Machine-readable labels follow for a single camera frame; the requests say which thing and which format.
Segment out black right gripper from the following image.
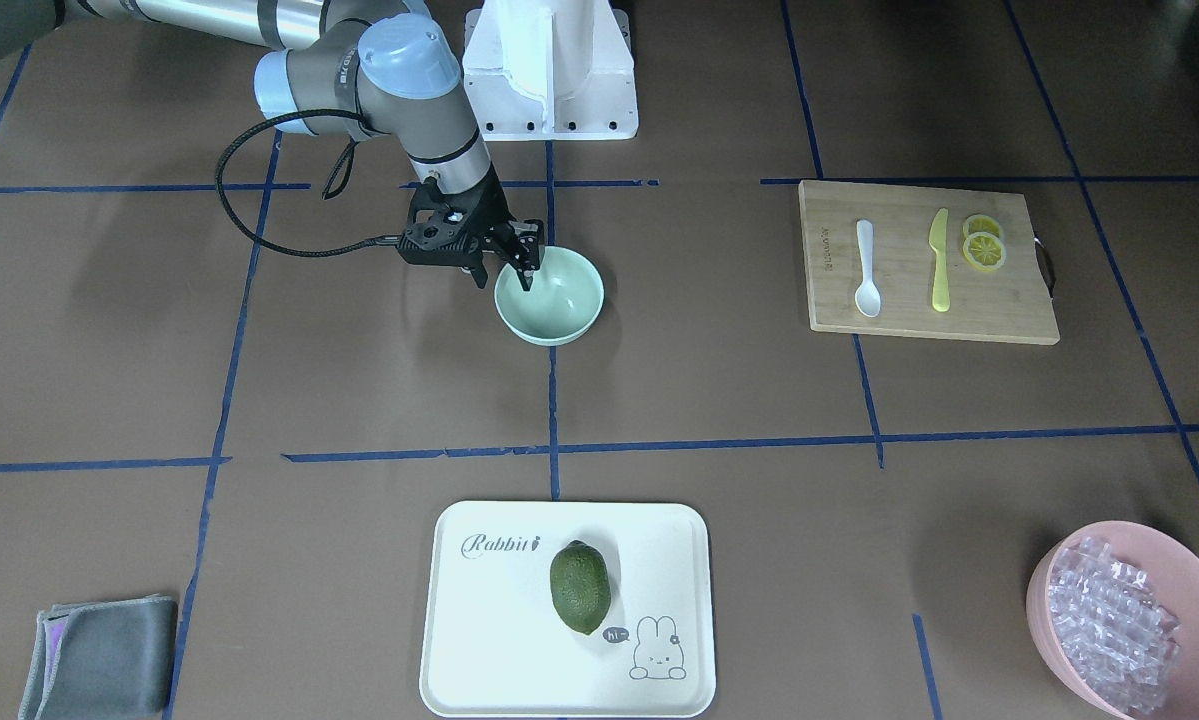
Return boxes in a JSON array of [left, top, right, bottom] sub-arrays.
[[397, 173, 544, 292]]

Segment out mint green bowl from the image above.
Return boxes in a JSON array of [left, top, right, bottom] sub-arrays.
[[494, 246, 605, 346]]

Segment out white plastic spoon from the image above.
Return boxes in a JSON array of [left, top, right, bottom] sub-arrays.
[[854, 218, 882, 317]]

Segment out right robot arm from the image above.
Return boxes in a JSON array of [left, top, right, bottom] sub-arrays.
[[0, 1, 543, 290]]

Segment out pink bowl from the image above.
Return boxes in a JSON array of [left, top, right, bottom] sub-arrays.
[[1028, 521, 1199, 719]]

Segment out green avocado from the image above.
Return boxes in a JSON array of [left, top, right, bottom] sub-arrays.
[[549, 539, 611, 635]]

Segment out white rabbit tray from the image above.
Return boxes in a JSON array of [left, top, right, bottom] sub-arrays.
[[418, 500, 717, 719]]

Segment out yellow plastic knife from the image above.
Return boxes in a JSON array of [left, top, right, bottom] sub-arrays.
[[928, 208, 951, 313]]

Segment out lemon slice upper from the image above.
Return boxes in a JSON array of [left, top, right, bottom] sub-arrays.
[[963, 214, 1005, 240]]

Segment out lemon slice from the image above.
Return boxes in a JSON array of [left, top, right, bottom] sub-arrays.
[[962, 231, 1007, 272], [963, 214, 1005, 240]]

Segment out lemon slice lower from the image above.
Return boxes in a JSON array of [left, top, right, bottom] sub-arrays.
[[962, 231, 1007, 272]]

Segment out bamboo cutting board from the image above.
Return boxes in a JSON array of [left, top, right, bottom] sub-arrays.
[[797, 179, 1059, 346]]

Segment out grey folded cloth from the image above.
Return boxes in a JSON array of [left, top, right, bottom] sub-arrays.
[[17, 594, 177, 719]]

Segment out clear ice cubes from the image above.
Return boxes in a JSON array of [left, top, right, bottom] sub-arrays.
[[1046, 536, 1180, 715]]

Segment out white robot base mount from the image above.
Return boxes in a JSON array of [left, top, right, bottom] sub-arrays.
[[462, 1, 640, 143]]

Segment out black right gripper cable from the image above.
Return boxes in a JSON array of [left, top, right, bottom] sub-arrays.
[[215, 108, 402, 259]]

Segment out metal cutting board handle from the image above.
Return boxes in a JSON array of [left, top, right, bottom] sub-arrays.
[[1034, 237, 1058, 300]]

